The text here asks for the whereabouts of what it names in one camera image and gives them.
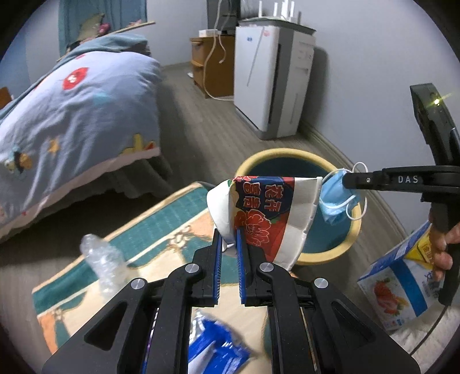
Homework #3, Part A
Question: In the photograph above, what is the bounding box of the blue and white carton box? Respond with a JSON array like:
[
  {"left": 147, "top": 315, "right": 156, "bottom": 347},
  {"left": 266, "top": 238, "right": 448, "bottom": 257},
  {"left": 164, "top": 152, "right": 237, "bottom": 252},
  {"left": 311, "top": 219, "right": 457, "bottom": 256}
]
[{"left": 357, "top": 220, "right": 451, "bottom": 331}]

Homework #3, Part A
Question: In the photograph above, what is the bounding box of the white cable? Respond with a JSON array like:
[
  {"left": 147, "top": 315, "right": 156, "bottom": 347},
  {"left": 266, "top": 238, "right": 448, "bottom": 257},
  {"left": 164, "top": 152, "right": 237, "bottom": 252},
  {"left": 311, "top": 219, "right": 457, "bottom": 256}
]
[{"left": 202, "top": 0, "right": 226, "bottom": 100}]

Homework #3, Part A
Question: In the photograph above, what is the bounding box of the wooden bed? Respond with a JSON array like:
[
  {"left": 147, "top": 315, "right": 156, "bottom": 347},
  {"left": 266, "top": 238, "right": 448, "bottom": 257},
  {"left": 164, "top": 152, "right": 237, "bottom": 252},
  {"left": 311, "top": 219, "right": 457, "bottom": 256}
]
[{"left": 0, "top": 34, "right": 174, "bottom": 245}]

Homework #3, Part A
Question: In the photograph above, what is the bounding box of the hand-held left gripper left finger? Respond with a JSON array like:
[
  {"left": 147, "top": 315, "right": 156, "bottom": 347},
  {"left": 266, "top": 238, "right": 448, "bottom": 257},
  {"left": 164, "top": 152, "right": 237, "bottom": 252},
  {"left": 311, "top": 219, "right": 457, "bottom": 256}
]
[{"left": 41, "top": 228, "right": 223, "bottom": 374}]

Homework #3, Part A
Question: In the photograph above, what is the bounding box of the white fluffy mat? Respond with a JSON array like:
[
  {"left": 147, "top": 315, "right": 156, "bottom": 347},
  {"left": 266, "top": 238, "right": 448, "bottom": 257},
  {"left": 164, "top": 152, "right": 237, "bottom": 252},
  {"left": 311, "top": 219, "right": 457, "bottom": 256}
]
[{"left": 390, "top": 306, "right": 450, "bottom": 360}]

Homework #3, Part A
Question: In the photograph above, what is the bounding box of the blue face mask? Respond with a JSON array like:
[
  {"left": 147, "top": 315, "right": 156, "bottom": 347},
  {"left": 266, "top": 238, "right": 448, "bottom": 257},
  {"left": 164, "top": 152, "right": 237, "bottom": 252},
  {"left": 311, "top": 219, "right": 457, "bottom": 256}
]
[{"left": 319, "top": 162, "right": 369, "bottom": 226}]

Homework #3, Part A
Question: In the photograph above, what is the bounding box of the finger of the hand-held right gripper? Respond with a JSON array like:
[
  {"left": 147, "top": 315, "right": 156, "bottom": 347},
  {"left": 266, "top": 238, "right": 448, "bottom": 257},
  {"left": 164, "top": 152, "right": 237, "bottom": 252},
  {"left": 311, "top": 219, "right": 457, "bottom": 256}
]
[{"left": 342, "top": 166, "right": 437, "bottom": 193}]

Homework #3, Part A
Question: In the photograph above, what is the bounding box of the teal printed curtain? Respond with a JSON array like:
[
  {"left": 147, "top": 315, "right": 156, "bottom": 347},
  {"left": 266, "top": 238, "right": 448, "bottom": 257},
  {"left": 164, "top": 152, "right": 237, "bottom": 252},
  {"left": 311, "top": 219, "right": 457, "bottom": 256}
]
[{"left": 59, "top": 0, "right": 148, "bottom": 54}]

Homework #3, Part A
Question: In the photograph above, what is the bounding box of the crushed paper cup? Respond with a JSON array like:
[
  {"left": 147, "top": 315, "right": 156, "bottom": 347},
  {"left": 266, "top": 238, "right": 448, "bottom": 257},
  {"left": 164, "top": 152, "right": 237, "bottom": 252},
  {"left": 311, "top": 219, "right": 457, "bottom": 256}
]
[{"left": 206, "top": 175, "right": 323, "bottom": 272}]

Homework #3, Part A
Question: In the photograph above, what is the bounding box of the white router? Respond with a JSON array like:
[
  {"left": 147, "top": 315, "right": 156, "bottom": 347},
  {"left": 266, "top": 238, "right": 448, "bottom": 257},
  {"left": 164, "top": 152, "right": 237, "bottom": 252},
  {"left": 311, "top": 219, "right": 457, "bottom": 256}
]
[{"left": 257, "top": 1, "right": 300, "bottom": 24}]

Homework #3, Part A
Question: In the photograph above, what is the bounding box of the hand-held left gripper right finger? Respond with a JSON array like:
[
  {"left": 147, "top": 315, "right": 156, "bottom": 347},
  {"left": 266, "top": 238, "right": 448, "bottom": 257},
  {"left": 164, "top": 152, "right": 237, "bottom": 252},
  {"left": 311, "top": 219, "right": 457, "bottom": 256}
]
[{"left": 235, "top": 227, "right": 421, "bottom": 374}]

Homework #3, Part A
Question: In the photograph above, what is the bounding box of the person's right hand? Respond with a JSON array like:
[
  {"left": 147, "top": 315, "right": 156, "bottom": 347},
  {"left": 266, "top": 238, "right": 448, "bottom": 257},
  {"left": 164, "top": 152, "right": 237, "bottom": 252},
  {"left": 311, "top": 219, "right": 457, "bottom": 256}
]
[{"left": 429, "top": 212, "right": 460, "bottom": 281}]

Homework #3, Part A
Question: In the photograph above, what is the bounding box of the crumpled clear plastic bottle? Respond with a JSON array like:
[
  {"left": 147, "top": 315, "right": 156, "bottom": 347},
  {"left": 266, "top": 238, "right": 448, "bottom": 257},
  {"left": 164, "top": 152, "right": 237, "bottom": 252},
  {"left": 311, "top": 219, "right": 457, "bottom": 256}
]
[{"left": 80, "top": 234, "right": 132, "bottom": 301}]

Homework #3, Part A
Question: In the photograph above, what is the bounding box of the blue snack packet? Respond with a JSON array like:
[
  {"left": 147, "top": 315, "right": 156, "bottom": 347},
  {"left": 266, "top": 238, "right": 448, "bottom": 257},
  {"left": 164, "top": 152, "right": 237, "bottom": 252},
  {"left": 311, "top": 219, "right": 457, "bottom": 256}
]
[{"left": 187, "top": 311, "right": 250, "bottom": 374}]

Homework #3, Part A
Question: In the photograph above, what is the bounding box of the yellow rimmed teal waste bin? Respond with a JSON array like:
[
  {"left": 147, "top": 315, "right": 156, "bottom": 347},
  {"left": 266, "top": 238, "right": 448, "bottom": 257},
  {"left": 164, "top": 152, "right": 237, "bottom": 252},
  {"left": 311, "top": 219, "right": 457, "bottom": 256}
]
[{"left": 235, "top": 147, "right": 362, "bottom": 266}]

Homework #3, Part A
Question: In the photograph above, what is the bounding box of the wooden nightstand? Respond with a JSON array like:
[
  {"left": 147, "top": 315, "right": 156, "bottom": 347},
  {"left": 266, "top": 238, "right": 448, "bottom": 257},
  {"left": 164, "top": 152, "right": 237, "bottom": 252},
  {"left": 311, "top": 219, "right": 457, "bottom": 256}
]
[{"left": 190, "top": 34, "right": 236, "bottom": 98}]

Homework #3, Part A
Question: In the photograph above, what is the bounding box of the blue printed blanket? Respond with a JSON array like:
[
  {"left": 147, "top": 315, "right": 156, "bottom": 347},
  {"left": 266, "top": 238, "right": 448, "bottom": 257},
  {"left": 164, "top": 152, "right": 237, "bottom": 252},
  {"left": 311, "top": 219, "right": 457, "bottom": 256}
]
[{"left": 0, "top": 34, "right": 162, "bottom": 241}]

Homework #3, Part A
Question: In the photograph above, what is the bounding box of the teal and beige rug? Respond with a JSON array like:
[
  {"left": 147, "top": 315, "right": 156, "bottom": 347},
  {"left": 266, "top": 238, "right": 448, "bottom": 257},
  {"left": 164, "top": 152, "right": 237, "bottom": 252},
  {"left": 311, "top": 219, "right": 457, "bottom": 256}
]
[{"left": 32, "top": 182, "right": 274, "bottom": 374}]

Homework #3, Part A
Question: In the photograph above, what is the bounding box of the white air purifier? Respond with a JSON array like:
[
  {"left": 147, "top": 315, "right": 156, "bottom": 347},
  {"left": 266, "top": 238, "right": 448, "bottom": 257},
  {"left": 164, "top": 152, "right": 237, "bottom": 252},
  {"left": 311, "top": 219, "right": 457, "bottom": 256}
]
[{"left": 233, "top": 18, "right": 317, "bottom": 141}]

